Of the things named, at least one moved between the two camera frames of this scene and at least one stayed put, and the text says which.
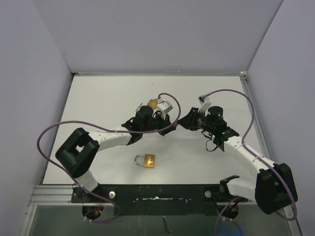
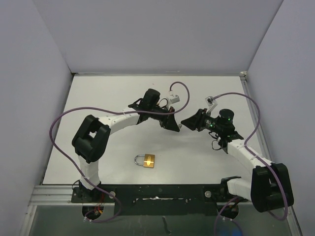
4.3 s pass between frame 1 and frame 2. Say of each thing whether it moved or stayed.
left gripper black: moved
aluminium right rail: stayed
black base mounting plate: stayed
